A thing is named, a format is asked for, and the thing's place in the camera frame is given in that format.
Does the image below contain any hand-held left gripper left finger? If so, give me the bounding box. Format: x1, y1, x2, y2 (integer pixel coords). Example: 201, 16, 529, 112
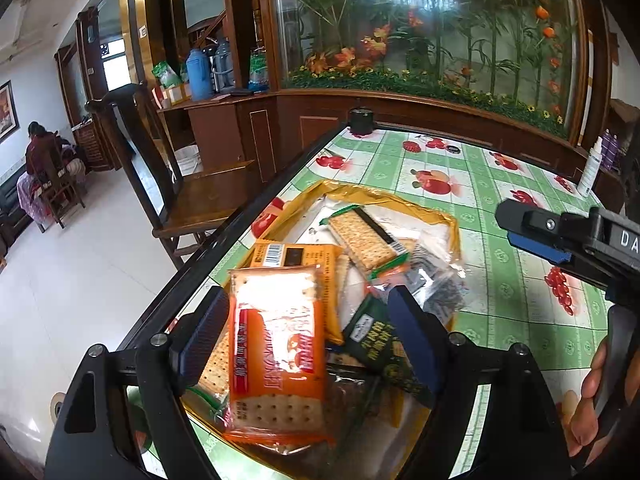
45, 285, 232, 480

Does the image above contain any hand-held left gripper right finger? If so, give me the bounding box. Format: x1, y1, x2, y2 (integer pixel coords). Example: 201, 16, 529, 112
386, 285, 571, 480

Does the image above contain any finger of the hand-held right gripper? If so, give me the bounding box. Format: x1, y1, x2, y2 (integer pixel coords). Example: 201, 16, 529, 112
495, 198, 601, 265

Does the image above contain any clear bag of dark snacks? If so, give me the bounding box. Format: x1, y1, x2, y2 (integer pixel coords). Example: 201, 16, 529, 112
367, 240, 471, 331

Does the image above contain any orange cracker packet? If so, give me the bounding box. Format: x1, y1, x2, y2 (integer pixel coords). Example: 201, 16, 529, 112
222, 264, 337, 456

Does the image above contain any yellow-rimmed white tray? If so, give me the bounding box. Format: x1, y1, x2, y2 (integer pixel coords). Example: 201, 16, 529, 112
177, 180, 462, 480

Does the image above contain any person's right hand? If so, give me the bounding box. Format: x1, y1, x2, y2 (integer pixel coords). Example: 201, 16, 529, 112
569, 344, 608, 458

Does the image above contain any dark green snack packet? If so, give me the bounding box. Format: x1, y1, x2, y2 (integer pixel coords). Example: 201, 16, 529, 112
342, 294, 431, 401

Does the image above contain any white spray bottle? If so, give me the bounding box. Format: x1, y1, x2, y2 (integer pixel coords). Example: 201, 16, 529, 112
576, 137, 604, 198

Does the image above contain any green fruit-print tablecloth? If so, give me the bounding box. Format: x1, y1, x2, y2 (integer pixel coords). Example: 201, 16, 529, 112
125, 127, 621, 480

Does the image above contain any yellow-orange striped cracker packet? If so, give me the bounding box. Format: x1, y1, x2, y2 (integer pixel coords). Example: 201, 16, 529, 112
247, 240, 351, 346

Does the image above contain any dark wooden chair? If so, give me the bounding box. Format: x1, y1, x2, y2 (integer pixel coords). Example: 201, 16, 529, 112
85, 82, 258, 271

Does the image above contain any white bucket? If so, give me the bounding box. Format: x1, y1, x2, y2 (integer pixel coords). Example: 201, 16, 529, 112
172, 144, 203, 176

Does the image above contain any small black container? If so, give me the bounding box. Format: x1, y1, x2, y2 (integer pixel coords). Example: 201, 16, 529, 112
348, 107, 375, 137

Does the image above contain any flower display glass cabinet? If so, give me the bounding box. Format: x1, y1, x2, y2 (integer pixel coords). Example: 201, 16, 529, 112
257, 0, 608, 148

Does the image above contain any orange white carton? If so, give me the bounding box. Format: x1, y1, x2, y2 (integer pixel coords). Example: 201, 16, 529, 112
157, 82, 193, 108

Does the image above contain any green bag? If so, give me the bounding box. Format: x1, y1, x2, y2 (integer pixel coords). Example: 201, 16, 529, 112
248, 45, 271, 92
152, 60, 183, 88

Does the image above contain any blue thermos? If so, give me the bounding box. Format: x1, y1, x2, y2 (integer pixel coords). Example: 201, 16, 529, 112
186, 47, 213, 102

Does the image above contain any grey thermos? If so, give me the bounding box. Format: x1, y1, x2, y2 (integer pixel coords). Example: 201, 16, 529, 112
212, 37, 236, 93

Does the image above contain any framed wall picture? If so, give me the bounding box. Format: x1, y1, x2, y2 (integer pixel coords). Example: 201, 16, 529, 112
0, 80, 20, 143

